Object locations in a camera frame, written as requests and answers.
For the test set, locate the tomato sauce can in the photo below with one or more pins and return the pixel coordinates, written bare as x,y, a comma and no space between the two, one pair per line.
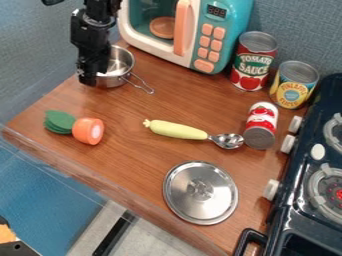
252,63

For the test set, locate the yellow pineapple can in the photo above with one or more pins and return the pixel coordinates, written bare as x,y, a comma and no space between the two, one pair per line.
292,86

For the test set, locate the red and white can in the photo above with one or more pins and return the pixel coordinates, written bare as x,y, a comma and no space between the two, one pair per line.
261,125

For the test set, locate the silver pot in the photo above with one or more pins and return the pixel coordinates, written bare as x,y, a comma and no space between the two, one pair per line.
118,68

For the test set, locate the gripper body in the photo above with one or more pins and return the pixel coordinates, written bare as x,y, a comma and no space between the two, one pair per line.
91,38

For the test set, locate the silver lid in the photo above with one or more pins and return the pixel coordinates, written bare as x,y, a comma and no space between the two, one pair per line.
200,192

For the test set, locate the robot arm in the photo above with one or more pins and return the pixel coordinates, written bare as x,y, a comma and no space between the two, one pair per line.
99,7

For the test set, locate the toy microwave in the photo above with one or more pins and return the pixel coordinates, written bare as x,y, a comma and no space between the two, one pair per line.
209,31

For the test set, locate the toy stove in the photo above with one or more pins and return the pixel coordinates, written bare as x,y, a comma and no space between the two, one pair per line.
311,186

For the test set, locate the orange toy carrot green top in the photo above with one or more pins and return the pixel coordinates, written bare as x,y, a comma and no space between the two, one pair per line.
87,130

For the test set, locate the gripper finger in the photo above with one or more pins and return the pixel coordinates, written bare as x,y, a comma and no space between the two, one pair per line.
87,77
103,68

